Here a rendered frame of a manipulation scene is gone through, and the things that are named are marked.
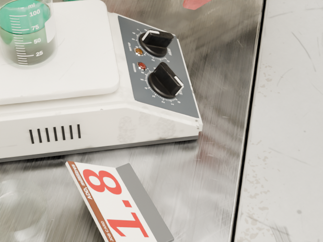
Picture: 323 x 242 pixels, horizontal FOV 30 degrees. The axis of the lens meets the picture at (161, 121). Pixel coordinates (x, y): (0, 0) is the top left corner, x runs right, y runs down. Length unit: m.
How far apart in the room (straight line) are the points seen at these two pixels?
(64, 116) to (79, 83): 0.03
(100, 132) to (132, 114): 0.04
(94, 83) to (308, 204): 0.22
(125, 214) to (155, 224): 0.03
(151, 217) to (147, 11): 0.28
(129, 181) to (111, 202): 0.04
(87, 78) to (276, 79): 0.23
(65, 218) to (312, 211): 0.22
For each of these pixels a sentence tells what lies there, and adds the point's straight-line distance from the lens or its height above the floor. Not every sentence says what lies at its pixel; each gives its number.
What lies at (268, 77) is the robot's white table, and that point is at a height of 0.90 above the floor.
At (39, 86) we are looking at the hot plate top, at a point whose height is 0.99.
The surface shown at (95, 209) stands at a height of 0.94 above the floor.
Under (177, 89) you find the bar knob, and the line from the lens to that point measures 0.56.
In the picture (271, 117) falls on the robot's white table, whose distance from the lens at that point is 0.62.
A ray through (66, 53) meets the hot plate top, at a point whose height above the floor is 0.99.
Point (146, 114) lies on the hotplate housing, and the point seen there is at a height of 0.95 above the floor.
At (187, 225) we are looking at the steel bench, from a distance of 0.54.
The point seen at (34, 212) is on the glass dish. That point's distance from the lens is 0.55.
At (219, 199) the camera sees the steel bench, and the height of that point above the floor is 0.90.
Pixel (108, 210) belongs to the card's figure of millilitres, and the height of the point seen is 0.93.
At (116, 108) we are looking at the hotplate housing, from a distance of 0.53.
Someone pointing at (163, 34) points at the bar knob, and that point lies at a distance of 0.60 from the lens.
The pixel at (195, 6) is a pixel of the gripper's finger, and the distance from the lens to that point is 0.57.
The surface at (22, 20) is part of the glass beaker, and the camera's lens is 0.50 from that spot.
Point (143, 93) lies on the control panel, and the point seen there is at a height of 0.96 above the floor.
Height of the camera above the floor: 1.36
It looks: 50 degrees down
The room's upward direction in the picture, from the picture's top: 4 degrees clockwise
